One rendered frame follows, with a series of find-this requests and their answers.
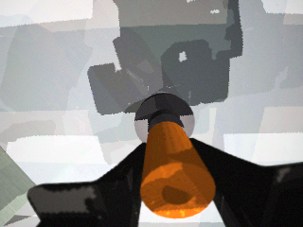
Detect orange knob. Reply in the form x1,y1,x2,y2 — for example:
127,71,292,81
140,121,216,218

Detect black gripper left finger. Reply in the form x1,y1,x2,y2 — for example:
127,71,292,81
27,143,147,227

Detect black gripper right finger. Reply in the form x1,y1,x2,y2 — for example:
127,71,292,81
189,138,303,227

